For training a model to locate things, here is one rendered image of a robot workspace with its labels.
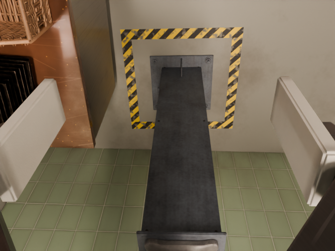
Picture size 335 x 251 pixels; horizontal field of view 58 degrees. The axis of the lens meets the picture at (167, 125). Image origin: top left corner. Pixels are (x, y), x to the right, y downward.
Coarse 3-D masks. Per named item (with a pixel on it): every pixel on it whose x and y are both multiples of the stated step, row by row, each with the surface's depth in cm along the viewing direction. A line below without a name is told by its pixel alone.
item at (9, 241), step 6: (0, 216) 11; (0, 222) 10; (0, 228) 9; (6, 228) 12; (0, 234) 9; (6, 234) 10; (0, 240) 9; (6, 240) 9; (0, 246) 9; (6, 246) 9; (12, 246) 10
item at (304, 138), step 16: (288, 80) 17; (288, 96) 15; (272, 112) 18; (288, 112) 15; (304, 112) 14; (288, 128) 15; (304, 128) 13; (320, 128) 13; (288, 144) 15; (304, 144) 13; (320, 144) 12; (288, 160) 15; (304, 160) 13; (320, 160) 12; (304, 176) 13; (320, 176) 12; (304, 192) 13; (320, 192) 12
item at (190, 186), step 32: (128, 32) 146; (160, 32) 146; (192, 32) 145; (224, 32) 145; (128, 64) 156; (160, 64) 154; (192, 64) 154; (128, 96) 167; (160, 96) 131; (192, 96) 130; (160, 128) 111; (192, 128) 110; (160, 160) 97; (192, 160) 96; (160, 192) 86; (192, 192) 85; (160, 224) 77; (192, 224) 77
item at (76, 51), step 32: (0, 0) 84; (64, 0) 83; (96, 0) 114; (64, 32) 88; (96, 32) 115; (32, 64) 95; (64, 64) 94; (96, 64) 116; (64, 96) 101; (96, 96) 117; (64, 128) 109; (96, 128) 118
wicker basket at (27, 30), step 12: (12, 0) 83; (24, 0) 71; (36, 0) 83; (0, 12) 85; (12, 12) 85; (24, 12) 71; (36, 12) 78; (48, 12) 84; (0, 24) 84; (12, 24) 85; (24, 24) 72; (36, 24) 77; (48, 24) 84; (0, 36) 77; (12, 36) 74; (24, 36) 75; (36, 36) 77
